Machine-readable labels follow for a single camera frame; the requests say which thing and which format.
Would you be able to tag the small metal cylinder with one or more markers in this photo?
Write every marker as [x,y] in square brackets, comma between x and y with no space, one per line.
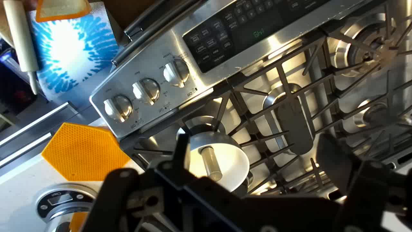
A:
[211,162]

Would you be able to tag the silver stove knob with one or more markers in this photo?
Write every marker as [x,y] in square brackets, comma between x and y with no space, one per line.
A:
[145,90]
[117,107]
[175,72]

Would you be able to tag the orange-edged beige pot holder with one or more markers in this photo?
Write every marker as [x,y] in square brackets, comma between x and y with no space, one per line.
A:
[59,9]

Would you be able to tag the yellow cloth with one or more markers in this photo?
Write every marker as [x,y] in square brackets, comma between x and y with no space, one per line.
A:
[83,149]

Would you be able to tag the cream rolling pin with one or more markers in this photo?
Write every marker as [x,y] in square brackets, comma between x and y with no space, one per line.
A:
[19,39]

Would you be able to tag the black cast iron grate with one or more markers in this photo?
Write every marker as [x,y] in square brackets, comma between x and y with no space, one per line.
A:
[234,108]
[284,81]
[364,68]

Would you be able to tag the round gas burner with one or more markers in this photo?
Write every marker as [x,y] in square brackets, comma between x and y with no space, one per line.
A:
[200,122]
[360,46]
[373,116]

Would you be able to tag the stainless steel gas stove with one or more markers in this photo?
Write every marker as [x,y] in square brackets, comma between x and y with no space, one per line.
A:
[239,64]

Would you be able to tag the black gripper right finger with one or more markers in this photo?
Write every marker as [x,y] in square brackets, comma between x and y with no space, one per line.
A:
[377,197]

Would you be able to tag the white ceramic bowl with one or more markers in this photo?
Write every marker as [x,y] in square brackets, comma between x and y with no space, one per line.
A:
[233,165]

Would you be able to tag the black touch control panel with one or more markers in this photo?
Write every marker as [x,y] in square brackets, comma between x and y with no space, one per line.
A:
[252,26]

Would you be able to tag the stainless steel pot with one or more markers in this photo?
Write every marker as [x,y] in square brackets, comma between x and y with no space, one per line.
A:
[64,214]

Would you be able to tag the open kitchen drawer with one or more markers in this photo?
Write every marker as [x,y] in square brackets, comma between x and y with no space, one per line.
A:
[14,91]

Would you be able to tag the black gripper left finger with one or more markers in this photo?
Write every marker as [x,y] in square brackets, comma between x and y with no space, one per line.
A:
[128,201]

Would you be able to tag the oblong gas burner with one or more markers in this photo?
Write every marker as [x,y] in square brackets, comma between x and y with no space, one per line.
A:
[293,124]

